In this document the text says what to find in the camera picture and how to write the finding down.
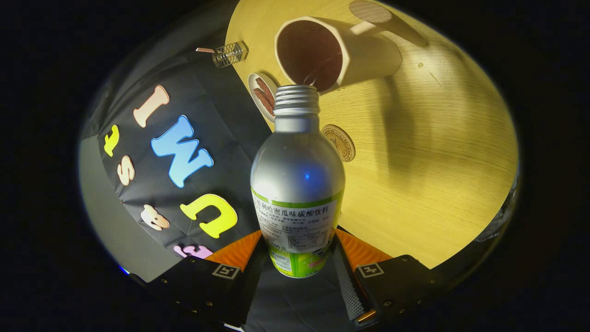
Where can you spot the wooden table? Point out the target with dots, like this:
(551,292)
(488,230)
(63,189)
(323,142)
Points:
(438,161)

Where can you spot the round brown coaster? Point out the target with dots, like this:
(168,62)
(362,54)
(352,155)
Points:
(343,145)

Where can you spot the reddish brown sausage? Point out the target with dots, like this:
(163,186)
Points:
(262,102)
(266,91)

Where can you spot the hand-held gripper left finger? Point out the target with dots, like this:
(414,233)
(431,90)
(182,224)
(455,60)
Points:
(251,281)

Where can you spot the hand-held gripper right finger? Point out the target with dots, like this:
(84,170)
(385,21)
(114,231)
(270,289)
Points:
(346,286)

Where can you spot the silver green juice bottle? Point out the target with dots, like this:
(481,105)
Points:
(297,175)

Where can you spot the white oval plate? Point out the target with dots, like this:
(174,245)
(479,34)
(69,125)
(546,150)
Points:
(253,85)

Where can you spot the pink striped straw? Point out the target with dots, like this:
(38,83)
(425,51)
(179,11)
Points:
(205,50)

